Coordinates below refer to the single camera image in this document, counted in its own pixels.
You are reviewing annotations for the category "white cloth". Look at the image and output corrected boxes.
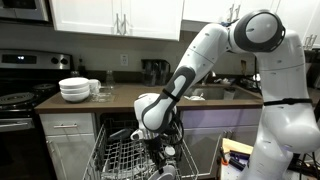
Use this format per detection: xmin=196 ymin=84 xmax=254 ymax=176
xmin=183 ymin=94 xmax=205 ymax=102

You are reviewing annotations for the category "white sink base cabinet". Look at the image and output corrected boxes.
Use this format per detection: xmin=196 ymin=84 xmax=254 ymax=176
xmin=179 ymin=108 xmax=263 ymax=178

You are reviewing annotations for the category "tall clear glass jar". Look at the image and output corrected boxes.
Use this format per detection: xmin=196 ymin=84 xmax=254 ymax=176
xmin=105 ymin=69 xmax=115 ymax=88

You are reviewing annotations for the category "dark purple tool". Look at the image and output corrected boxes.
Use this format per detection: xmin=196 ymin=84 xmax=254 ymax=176
xmin=229 ymin=149 xmax=251 ymax=161

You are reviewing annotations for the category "silver drawer handle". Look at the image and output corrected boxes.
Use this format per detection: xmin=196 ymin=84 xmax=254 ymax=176
xmin=53 ymin=123 xmax=78 ymax=130

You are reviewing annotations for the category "silver cabinet handle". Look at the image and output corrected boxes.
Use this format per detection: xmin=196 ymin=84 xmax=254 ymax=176
xmin=122 ymin=13 xmax=129 ymax=36
xmin=114 ymin=13 xmax=121 ymax=36

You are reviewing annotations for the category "white drawer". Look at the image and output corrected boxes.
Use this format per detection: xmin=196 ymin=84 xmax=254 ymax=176
xmin=39 ymin=113 xmax=96 ymax=136

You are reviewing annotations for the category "white cup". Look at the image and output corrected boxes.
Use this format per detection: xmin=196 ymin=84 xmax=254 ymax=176
xmin=223 ymin=88 xmax=236 ymax=100

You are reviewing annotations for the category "wire dishwasher rack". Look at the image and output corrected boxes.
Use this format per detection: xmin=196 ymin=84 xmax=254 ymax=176
xmin=82 ymin=121 xmax=200 ymax=180

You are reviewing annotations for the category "white mug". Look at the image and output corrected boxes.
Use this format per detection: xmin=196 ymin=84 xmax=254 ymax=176
xmin=88 ymin=78 xmax=102 ymax=95

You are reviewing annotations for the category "stainless steel microwave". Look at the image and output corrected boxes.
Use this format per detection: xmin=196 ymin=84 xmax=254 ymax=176
xmin=0 ymin=0 xmax=51 ymax=24

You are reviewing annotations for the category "bundle of floor cables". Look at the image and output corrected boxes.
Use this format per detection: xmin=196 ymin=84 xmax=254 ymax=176
xmin=289 ymin=151 xmax=320 ymax=180

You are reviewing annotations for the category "dark glass bottle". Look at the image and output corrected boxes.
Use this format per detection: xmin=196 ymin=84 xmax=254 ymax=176
xmin=77 ymin=58 xmax=87 ymax=78

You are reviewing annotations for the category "kitchen sink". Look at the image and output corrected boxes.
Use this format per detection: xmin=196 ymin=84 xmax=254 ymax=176
xmin=185 ymin=84 xmax=263 ymax=102

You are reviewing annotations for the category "clear drinking glass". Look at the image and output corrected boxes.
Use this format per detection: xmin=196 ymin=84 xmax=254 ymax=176
xmin=132 ymin=139 xmax=145 ymax=152

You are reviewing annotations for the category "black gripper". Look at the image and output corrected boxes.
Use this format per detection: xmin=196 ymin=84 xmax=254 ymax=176
xmin=143 ymin=135 xmax=168 ymax=176

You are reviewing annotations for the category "white upper corner cabinet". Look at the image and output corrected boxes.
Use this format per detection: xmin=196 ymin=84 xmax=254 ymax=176
xmin=182 ymin=0 xmax=320 ymax=49

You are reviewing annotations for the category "black cylinder tool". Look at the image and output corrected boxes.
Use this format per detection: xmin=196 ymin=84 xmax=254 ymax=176
xmin=228 ymin=157 xmax=247 ymax=172

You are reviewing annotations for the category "black dish drying rack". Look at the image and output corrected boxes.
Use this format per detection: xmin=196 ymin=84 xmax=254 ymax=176
xmin=239 ymin=74 xmax=262 ymax=92

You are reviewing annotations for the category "stainless steel stove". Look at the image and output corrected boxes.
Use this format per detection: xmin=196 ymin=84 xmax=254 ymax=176
xmin=0 ymin=49 xmax=74 ymax=180

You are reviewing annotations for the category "white work bench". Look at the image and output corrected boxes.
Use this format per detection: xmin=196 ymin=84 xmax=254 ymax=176
xmin=219 ymin=153 xmax=251 ymax=180

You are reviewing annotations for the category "orange handled tool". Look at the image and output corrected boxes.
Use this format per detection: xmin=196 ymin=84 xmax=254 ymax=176
xmin=218 ymin=146 xmax=230 ymax=167

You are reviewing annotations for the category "wooden board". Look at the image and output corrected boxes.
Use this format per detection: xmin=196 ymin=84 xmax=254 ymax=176
xmin=221 ymin=137 xmax=254 ymax=156

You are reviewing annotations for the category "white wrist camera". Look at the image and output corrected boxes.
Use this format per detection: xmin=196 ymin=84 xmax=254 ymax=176
xmin=130 ymin=129 xmax=144 ymax=141

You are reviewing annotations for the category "white bowl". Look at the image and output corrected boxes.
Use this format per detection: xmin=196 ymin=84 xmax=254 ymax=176
xmin=59 ymin=85 xmax=90 ymax=96
xmin=60 ymin=90 xmax=91 ymax=103
xmin=58 ymin=77 xmax=90 ymax=90

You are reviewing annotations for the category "dark plastic container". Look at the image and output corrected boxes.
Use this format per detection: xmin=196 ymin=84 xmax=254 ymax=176
xmin=108 ymin=128 xmax=134 ymax=143

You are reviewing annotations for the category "clear glass dish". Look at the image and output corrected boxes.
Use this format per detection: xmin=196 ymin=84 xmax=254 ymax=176
xmin=91 ymin=86 xmax=116 ymax=103

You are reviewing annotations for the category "white lower cabinet door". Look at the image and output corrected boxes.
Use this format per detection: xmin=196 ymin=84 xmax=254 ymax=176
xmin=45 ymin=133 xmax=98 ymax=180

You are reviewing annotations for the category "white wall outlet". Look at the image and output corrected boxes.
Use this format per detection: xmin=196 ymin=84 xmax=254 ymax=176
xmin=119 ymin=54 xmax=129 ymax=67

